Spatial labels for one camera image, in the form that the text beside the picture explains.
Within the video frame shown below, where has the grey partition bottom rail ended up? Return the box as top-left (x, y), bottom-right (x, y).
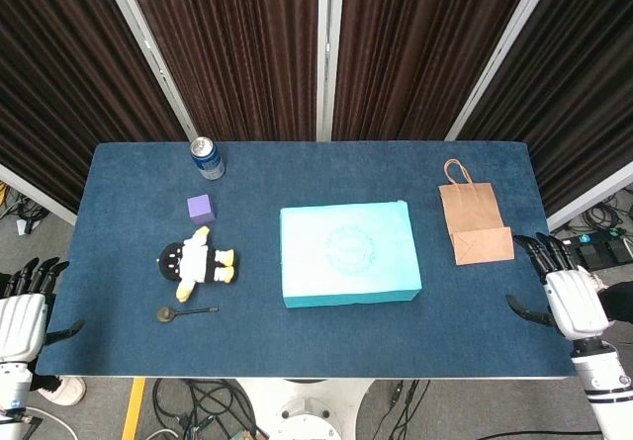
top-left (545, 160), bottom-right (633, 232)
top-left (0, 162), bottom-right (79, 227)

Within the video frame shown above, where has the black floor cable bundle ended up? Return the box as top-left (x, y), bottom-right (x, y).
top-left (150, 378), bottom-right (261, 440)
top-left (581, 195), bottom-right (633, 238)
top-left (0, 182), bottom-right (50, 237)

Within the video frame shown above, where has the grey upright partition post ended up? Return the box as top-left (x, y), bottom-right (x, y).
top-left (315, 0), bottom-right (346, 143)

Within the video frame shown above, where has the black trouser leg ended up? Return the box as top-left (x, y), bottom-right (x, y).
top-left (596, 283), bottom-right (633, 323)

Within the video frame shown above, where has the grey slanted partition post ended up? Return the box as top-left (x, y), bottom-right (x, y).
top-left (443, 0), bottom-right (551, 143)
top-left (97, 0), bottom-right (200, 143)

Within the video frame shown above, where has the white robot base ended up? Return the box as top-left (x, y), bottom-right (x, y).
top-left (236, 378), bottom-right (377, 440)

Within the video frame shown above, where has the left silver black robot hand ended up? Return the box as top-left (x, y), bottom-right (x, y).
top-left (0, 256), bottom-right (85, 365)

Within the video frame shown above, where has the dark brown pleated curtain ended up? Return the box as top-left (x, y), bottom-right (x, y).
top-left (0, 0), bottom-right (188, 214)
top-left (458, 0), bottom-right (633, 218)
top-left (330, 0), bottom-right (539, 143)
top-left (121, 0), bottom-right (321, 143)

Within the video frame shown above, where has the black spoon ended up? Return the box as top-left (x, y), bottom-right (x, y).
top-left (156, 305), bottom-right (220, 323)

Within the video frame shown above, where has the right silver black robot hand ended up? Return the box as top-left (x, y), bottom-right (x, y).
top-left (504, 231), bottom-right (610, 342)

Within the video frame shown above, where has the purple cube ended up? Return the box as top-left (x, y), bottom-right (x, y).
top-left (186, 194), bottom-right (217, 226)

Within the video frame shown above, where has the blue soda can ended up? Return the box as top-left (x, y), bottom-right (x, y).
top-left (190, 135), bottom-right (226, 181)

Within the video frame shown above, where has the white black sneaker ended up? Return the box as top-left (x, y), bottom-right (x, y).
top-left (583, 267), bottom-right (610, 294)

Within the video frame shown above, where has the yellow floor tape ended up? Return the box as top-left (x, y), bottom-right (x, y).
top-left (121, 378), bottom-right (147, 440)

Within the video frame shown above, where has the black white penguin plush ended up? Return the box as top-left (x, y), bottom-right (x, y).
top-left (156, 225), bottom-right (239, 304)

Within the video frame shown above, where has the brown paper bag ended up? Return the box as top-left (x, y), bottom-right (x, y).
top-left (437, 158), bottom-right (516, 267)

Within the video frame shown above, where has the black cable with green plug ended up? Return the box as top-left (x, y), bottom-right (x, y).
top-left (383, 379), bottom-right (432, 440)

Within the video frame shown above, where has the dark blue table cloth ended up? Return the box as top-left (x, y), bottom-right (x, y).
top-left (35, 140), bottom-right (579, 381)

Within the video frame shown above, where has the light blue shoe box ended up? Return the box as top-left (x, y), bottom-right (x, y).
top-left (279, 200), bottom-right (423, 310)

